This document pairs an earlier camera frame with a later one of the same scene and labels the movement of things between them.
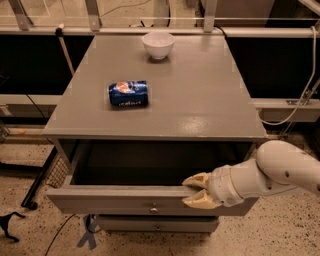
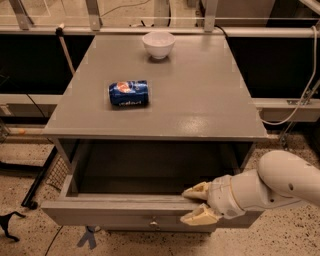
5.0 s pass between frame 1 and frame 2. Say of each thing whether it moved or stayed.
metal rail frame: stayed
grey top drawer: moved
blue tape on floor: stayed
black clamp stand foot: stayed
